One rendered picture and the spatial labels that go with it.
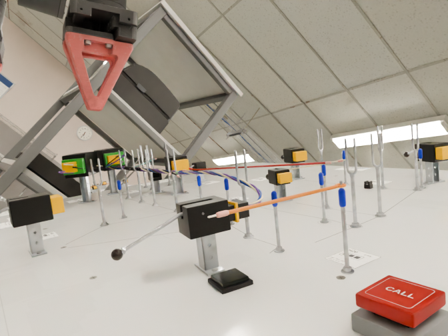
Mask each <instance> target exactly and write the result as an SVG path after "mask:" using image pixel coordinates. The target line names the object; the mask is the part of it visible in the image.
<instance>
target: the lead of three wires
mask: <svg viewBox="0 0 448 336"><path fill-rule="evenodd" d="M241 183H242V184H244V185H246V186H248V187H250V188H252V189H253V190H254V191H256V192H257V193H258V196H259V198H258V200H256V201H254V202H252V203H250V204H249V205H253V204H257V203H260V202H261V200H263V195H262V191H261V190H260V189H258V188H257V187H256V186H255V185H253V184H251V183H248V182H246V181H245V180H242V181H241Z"/></svg>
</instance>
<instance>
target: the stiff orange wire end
mask: <svg viewBox="0 0 448 336"><path fill-rule="evenodd" d="M342 187H346V184H345V183H343V184H342V185H340V183H337V184H335V185H333V186H330V187H324V188H321V189H316V190H312V191H308V192H304V193H299V194H296V195H290V196H287V197H282V198H278V199H274V200H270V201H265V202H262V203H257V204H253V205H248V206H245V207H240V208H236V209H232V210H224V211H220V212H217V213H216V214H215V215H210V216H208V218H212V217H218V218H220V217H224V216H228V215H230V214H233V213H238V212H241V211H246V210H249V209H254V208H258V207H262V206H266V205H270V204H274V203H279V202H282V201H287V200H290V199H296V198H299V197H304V196H307V195H312V194H315V193H320V192H324V191H328V190H332V189H336V188H342Z"/></svg>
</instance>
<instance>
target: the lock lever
mask: <svg viewBox="0 0 448 336"><path fill-rule="evenodd" d="M181 216H183V212H181V213H178V214H176V215H175V216H173V217H172V218H170V219H169V220H167V221H166V222H164V223H163V224H161V225H160V226H158V227H156V228H155V229H153V230H152V231H150V232H148V233H147V234H145V235H144V236H142V237H140V238H139V239H138V240H136V241H134V242H132V243H131V244H129V245H128V246H126V247H122V248H121V250H122V253H123V254H125V252H126V251H128V250H129V249H131V248H132V247H134V246H136V245H137V244H139V243H140V242H142V241H144V240H145V239H146V238H148V237H150V236H152V235H153V234H154V233H156V232H158V231H159V230H161V229H162V228H164V227H165V226H167V225H168V224H170V223H172V222H173V221H174V220H176V219H178V218H179V217H181Z"/></svg>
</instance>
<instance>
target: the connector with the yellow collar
mask: <svg viewBox="0 0 448 336"><path fill-rule="evenodd" d="M231 201H233V202H236V203H237V204H238V208H240V207H245V206H248V205H249V203H248V202H247V201H242V200H238V199H234V200H231ZM228 206H229V210H232V209H234V208H235V207H234V205H232V204H228ZM229 217H230V221H234V220H235V213H233V214H230V215H229ZM246 217H249V210H246V211H241V212H239V219H242V218H246Z"/></svg>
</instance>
